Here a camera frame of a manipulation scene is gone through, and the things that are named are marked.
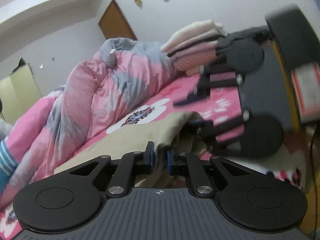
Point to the blue pink striped pillow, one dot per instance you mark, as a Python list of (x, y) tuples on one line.
[(8, 165)]

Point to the beige khaki trousers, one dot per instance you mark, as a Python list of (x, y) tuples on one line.
[(167, 132)]

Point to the dark object atop wardrobe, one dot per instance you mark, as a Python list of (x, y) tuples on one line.
[(21, 63)]

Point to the brown wooden door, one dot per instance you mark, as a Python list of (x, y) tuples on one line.
[(113, 23)]

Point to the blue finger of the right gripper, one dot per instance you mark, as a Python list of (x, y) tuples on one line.
[(205, 84), (208, 131)]

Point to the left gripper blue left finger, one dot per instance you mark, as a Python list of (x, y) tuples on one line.
[(126, 169)]

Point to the pink grey floral duvet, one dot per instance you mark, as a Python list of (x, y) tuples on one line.
[(121, 75)]

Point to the child in maroon jacket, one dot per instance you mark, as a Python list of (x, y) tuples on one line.
[(5, 128)]

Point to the stack of folded clothes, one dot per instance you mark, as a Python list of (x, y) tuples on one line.
[(194, 45)]

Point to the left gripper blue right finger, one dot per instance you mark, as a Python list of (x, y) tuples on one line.
[(193, 169)]

